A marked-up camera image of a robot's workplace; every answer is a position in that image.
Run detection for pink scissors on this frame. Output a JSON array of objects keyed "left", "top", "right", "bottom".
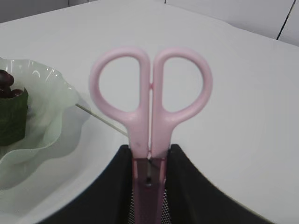
[{"left": 89, "top": 47, "right": 213, "bottom": 224}]

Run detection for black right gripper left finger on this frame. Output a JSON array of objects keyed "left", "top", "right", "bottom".
[{"left": 17, "top": 144, "right": 136, "bottom": 224}]

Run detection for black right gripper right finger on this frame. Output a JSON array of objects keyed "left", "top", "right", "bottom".
[{"left": 165, "top": 144, "right": 270, "bottom": 224}]

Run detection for black mesh pen holder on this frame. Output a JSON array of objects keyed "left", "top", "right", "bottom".
[{"left": 127, "top": 189, "right": 172, "bottom": 224}]

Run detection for purple grapes with leaf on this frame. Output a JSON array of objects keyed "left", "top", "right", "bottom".
[{"left": 0, "top": 70, "right": 28, "bottom": 147}]

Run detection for pale green wavy plate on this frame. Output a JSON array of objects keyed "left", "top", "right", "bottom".
[{"left": 0, "top": 59, "right": 88, "bottom": 190}]

